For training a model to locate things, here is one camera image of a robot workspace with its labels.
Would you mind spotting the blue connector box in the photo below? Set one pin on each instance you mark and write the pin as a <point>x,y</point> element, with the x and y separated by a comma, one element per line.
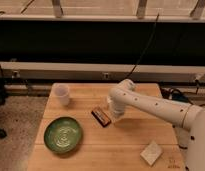
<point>177,97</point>

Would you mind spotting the green ceramic bowl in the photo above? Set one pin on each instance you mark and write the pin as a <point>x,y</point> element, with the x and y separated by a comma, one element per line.
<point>63,135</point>

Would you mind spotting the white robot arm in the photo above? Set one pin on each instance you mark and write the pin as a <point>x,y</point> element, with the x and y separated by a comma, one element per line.
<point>185,115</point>

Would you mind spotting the translucent plastic cup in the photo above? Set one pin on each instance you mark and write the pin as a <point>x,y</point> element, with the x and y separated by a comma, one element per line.
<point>62,93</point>

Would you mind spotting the wooden table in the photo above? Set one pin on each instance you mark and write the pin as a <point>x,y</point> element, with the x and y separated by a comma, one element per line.
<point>116,147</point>

